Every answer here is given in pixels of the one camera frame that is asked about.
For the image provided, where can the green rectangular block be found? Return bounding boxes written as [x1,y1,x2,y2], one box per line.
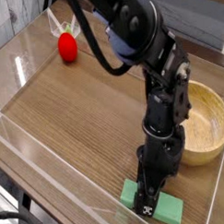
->
[120,179,183,224]

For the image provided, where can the light wooden bowl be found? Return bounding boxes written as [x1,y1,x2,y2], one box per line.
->
[182,81,224,167]

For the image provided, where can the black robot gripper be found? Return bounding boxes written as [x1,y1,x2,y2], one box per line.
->
[134,90,191,218]

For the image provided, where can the red toy strawberry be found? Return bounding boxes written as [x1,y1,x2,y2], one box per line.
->
[57,26,78,63]

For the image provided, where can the black metal table bracket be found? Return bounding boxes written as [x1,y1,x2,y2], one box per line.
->
[18,192,44,224]

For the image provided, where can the clear acrylic tray wall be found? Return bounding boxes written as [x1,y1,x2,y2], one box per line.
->
[0,112,148,224]

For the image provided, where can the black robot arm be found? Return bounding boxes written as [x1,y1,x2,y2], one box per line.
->
[89,0,191,217]

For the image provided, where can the black cable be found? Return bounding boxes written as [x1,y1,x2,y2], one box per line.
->
[65,0,134,79]

